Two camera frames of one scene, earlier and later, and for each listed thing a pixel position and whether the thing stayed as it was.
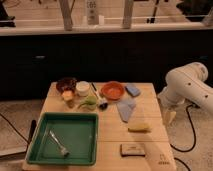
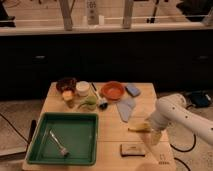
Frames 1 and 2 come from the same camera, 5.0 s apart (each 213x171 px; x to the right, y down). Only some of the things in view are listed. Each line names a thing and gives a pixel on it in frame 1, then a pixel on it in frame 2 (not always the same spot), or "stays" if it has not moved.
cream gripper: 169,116 -> 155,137
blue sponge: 133,90 stays
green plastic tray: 77,132 stays
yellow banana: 139,127 stays
